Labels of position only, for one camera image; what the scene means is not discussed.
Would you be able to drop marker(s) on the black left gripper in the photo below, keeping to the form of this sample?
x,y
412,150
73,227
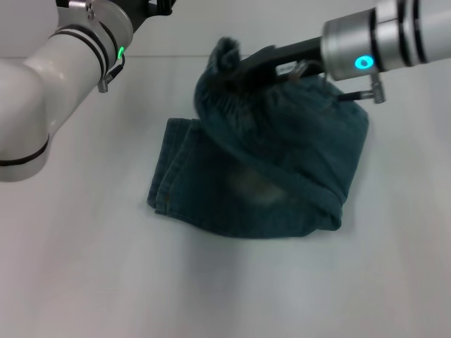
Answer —
x,y
148,12

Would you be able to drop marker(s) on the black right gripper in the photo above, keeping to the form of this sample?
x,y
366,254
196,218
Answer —
x,y
282,60

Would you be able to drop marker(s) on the blue denim shorts with print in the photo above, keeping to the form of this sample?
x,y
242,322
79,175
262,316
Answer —
x,y
267,155

